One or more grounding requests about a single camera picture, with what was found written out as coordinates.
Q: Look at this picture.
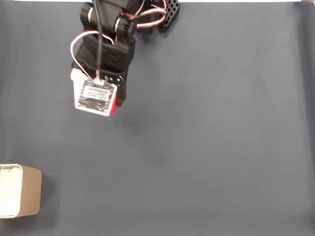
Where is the red cube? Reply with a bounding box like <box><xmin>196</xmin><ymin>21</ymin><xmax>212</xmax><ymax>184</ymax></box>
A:
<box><xmin>110</xmin><ymin>95</ymin><xmax>119</xmax><ymax>115</ymax></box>

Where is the beige box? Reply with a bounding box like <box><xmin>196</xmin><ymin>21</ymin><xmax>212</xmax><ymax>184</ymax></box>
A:
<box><xmin>0</xmin><ymin>163</ymin><xmax>42</xmax><ymax>219</ymax></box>

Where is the grey table mat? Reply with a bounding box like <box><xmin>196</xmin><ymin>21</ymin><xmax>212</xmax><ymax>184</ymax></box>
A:
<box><xmin>0</xmin><ymin>1</ymin><xmax>315</xmax><ymax>236</ymax></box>

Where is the white flat servo cable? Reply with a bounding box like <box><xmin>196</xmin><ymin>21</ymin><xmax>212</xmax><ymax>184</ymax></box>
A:
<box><xmin>69</xmin><ymin>30</ymin><xmax>117</xmax><ymax>80</ymax></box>

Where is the white camera circuit board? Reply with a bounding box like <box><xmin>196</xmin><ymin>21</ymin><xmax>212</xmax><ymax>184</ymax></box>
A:
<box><xmin>70</xmin><ymin>68</ymin><xmax>118</xmax><ymax>117</ymax></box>

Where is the black camera cable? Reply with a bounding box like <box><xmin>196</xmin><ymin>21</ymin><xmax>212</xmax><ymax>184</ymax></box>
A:
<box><xmin>94</xmin><ymin>0</ymin><xmax>103</xmax><ymax>81</ymax></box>

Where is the red white black servo wire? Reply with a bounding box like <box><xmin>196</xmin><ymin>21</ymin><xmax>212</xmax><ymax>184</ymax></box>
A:
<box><xmin>121</xmin><ymin>0</ymin><xmax>168</xmax><ymax>29</ymax></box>

